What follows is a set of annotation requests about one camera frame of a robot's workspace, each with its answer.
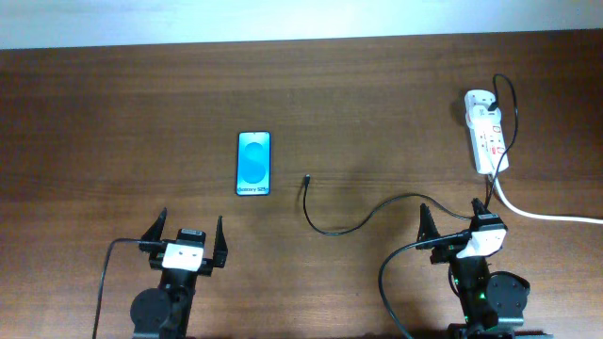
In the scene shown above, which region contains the white charger plug adapter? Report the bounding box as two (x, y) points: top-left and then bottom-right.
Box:
(470, 105), (500, 123)

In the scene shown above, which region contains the white power strip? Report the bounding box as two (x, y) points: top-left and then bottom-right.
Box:
(464, 89), (509, 175)

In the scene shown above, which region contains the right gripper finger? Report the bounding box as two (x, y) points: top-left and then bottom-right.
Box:
(416, 203), (440, 246)
(471, 198), (490, 218)

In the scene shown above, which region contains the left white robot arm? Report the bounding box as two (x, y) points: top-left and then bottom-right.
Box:
(130, 210), (228, 339)

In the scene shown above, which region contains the white power strip cord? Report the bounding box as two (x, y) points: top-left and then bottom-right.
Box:
(489, 172), (603, 225)

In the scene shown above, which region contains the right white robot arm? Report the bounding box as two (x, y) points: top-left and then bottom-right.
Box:
(417, 199), (530, 338)

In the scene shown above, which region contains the black charging cable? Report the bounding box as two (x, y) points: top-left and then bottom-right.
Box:
(302, 73), (520, 236)

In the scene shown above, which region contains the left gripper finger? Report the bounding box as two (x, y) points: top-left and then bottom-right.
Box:
(140, 207), (168, 245)
(212, 216), (228, 268)

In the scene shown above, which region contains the blue screen smartphone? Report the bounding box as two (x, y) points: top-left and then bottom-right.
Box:
(236, 131), (271, 196)

